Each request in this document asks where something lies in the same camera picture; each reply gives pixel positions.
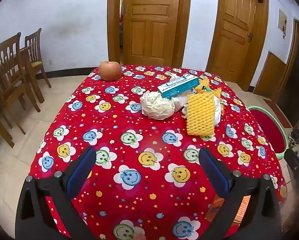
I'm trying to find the open wooden door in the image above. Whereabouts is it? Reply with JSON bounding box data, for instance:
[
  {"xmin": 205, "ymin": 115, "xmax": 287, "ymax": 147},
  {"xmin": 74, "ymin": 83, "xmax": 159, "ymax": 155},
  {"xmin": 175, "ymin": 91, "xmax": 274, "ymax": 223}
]
[{"xmin": 107, "ymin": 0, "xmax": 192, "ymax": 67}]

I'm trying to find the wooden chair with yellow cushion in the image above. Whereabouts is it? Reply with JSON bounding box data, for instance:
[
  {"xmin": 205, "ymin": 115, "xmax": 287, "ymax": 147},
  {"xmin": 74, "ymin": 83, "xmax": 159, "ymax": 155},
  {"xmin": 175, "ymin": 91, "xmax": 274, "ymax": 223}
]
[{"xmin": 24, "ymin": 28, "xmax": 52, "ymax": 103}]

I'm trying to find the orange-red apple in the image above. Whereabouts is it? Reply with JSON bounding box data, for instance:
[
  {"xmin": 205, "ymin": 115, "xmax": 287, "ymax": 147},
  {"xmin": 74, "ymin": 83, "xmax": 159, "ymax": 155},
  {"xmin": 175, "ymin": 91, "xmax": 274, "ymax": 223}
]
[{"xmin": 99, "ymin": 61, "xmax": 122, "ymax": 81}]

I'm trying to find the large yellow foam fruit net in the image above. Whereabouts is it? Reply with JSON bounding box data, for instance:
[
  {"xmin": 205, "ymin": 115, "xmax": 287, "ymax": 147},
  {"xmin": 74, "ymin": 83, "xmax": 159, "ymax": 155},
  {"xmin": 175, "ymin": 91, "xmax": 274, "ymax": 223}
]
[{"xmin": 186, "ymin": 93, "xmax": 215, "ymax": 136}]

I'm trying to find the teal and white carton box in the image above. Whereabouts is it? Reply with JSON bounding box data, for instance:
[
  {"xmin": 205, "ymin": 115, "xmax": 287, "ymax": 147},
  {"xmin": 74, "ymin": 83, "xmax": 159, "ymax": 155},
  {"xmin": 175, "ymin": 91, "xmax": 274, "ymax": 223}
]
[{"xmin": 157, "ymin": 74, "xmax": 200, "ymax": 99}]

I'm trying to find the small yellow foam fruit net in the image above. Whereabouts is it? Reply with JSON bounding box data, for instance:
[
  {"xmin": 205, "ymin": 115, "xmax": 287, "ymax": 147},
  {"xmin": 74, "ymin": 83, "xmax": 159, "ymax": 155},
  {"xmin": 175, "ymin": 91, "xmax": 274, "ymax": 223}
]
[{"xmin": 194, "ymin": 78, "xmax": 225, "ymax": 98}]

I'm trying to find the red basin with green rim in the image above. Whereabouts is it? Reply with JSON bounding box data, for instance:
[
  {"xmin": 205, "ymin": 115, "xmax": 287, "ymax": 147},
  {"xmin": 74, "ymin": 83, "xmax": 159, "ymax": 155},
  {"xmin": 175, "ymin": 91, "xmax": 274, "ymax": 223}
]
[{"xmin": 247, "ymin": 106, "xmax": 288, "ymax": 161}]

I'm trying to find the red door mat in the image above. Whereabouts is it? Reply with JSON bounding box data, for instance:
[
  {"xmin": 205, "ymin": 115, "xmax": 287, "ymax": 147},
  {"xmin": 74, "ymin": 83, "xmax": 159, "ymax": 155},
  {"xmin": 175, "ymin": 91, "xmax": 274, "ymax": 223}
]
[{"xmin": 263, "ymin": 98, "xmax": 292, "ymax": 128}]

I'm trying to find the low wooden wall panel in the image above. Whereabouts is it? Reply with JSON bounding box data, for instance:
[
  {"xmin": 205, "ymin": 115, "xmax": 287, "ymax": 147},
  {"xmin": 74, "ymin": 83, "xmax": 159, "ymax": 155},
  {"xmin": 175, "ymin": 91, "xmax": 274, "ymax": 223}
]
[{"xmin": 253, "ymin": 51, "xmax": 287, "ymax": 98}]

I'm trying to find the white plastic bag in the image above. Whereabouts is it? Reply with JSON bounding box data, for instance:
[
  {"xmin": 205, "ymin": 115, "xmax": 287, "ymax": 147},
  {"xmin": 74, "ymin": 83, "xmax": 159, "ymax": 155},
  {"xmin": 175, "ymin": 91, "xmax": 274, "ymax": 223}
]
[{"xmin": 171, "ymin": 95, "xmax": 224, "ymax": 126}]

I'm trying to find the orange printed carton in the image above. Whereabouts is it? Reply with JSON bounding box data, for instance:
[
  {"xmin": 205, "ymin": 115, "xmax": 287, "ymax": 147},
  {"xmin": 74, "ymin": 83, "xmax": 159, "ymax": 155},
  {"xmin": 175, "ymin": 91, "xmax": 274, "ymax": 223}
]
[{"xmin": 204, "ymin": 194, "xmax": 252, "ymax": 223}]

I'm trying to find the white tissue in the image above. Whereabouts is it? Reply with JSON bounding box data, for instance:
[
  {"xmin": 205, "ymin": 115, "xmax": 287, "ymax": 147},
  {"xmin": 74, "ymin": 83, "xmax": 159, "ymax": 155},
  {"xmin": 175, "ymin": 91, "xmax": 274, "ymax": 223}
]
[{"xmin": 169, "ymin": 73, "xmax": 184, "ymax": 83}]

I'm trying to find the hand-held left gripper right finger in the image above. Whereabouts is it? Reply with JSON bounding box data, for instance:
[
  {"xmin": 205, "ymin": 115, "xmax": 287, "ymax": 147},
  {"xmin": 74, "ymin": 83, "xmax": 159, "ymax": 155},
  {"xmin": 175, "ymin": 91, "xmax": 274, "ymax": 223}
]
[{"xmin": 198, "ymin": 147, "xmax": 283, "ymax": 240}]

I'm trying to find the closed wooden door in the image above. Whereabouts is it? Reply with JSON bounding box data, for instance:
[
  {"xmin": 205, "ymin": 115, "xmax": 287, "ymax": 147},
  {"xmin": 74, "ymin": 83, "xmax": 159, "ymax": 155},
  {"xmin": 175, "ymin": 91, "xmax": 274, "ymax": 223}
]
[{"xmin": 206, "ymin": 0, "xmax": 269, "ymax": 92}]

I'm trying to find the wooden dining table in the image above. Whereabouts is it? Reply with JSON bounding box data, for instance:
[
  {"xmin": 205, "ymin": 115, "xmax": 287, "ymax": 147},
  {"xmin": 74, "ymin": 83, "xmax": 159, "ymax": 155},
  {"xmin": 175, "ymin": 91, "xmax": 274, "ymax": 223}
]
[{"xmin": 0, "ymin": 46, "xmax": 33, "ymax": 85}]

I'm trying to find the white paper ball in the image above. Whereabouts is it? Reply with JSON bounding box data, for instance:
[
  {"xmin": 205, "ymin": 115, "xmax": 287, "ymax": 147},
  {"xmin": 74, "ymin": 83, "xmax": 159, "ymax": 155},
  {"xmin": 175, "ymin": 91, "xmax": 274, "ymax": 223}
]
[{"xmin": 140, "ymin": 91, "xmax": 176, "ymax": 120}]

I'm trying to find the pair of dark sneakers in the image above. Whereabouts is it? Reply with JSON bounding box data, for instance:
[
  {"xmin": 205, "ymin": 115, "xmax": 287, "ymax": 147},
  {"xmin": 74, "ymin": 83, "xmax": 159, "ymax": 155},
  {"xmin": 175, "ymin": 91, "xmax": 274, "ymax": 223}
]
[{"xmin": 288, "ymin": 129, "xmax": 299, "ymax": 148}]

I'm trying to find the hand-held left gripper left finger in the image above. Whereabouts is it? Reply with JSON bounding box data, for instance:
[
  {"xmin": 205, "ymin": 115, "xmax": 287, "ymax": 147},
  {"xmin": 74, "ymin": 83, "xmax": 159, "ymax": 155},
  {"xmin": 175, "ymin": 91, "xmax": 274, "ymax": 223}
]
[{"xmin": 16, "ymin": 146, "xmax": 97, "ymax": 240}]

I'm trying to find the red smiley flower tablecloth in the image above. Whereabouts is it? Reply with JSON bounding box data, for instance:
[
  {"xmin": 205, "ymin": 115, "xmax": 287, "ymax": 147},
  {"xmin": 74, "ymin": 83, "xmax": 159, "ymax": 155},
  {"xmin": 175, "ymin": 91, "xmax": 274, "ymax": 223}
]
[{"xmin": 29, "ymin": 65, "xmax": 288, "ymax": 240}]

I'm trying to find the beige wall plaque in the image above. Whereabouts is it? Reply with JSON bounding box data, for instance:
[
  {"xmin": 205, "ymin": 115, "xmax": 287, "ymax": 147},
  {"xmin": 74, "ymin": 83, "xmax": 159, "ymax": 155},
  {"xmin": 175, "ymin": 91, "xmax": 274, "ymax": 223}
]
[{"xmin": 277, "ymin": 8, "xmax": 288, "ymax": 39}]

